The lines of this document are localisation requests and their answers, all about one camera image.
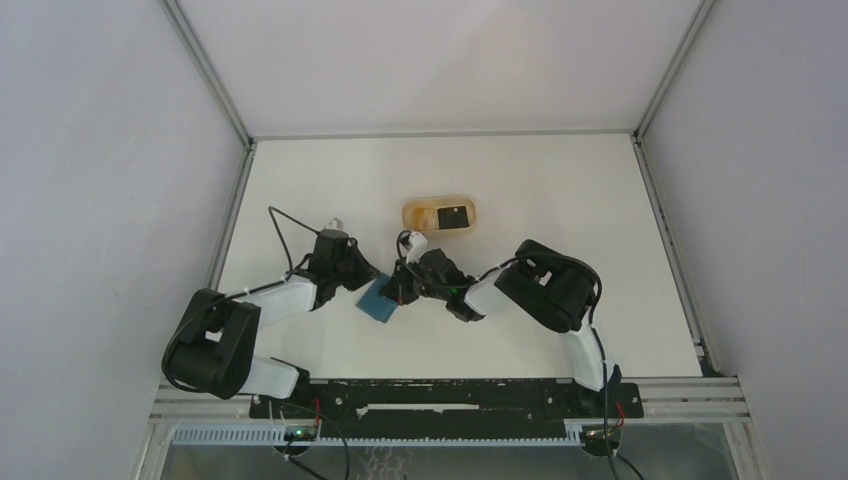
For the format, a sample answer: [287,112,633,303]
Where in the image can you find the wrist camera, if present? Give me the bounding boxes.
[402,231,428,264]
[325,218,344,231]

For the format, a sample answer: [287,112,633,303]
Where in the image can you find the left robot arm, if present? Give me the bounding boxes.
[160,229,379,417]

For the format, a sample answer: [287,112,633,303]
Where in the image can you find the black card in tray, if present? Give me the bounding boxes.
[438,205,470,230]

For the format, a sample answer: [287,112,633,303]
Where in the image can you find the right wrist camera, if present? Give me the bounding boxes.
[402,231,428,264]

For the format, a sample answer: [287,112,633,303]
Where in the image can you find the gold card in pocket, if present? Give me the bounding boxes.
[412,207,439,232]

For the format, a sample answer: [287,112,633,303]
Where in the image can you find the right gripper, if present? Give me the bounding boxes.
[380,256,450,307]

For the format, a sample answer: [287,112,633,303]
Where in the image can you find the beige oval tray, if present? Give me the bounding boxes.
[401,195,477,239]

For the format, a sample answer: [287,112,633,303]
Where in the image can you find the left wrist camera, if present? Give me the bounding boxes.
[325,218,344,231]

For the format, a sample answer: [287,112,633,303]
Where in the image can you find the blue leather card holder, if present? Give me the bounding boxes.
[356,274,398,323]

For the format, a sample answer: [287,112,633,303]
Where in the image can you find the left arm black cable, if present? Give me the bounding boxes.
[161,205,329,392]

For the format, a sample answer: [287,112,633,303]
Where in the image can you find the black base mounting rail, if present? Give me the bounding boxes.
[249,376,645,437]

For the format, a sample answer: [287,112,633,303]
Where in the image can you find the white slotted cable duct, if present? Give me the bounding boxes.
[171,423,602,447]

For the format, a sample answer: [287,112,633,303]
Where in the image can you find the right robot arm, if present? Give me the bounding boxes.
[377,234,621,416]

